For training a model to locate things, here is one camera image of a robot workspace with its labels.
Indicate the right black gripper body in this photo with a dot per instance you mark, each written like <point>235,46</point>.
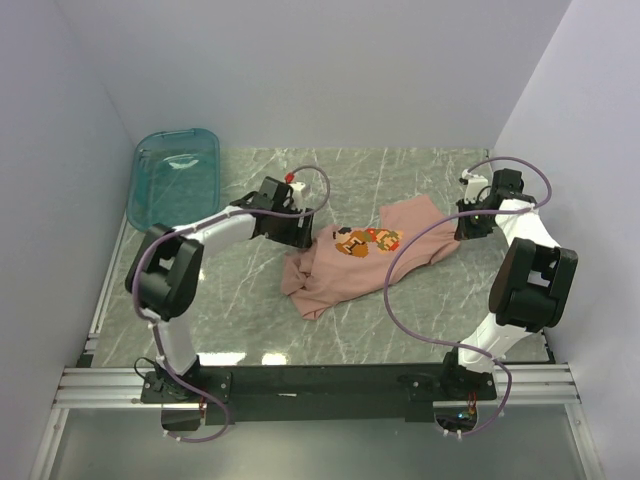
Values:
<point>476,225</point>

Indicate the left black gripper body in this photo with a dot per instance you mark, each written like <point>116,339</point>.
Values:
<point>286,230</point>

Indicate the pink printed t shirt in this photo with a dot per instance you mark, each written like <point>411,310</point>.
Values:
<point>347,262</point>

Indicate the teal plastic bin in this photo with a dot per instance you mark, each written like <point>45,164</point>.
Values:
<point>175,179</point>

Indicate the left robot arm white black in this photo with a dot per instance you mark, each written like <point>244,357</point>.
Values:
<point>164,276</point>

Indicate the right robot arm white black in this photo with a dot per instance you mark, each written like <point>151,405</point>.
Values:
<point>531,287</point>

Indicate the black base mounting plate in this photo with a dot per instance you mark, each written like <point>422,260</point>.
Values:
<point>306,393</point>

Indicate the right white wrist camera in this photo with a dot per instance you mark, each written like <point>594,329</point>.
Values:
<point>475,184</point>

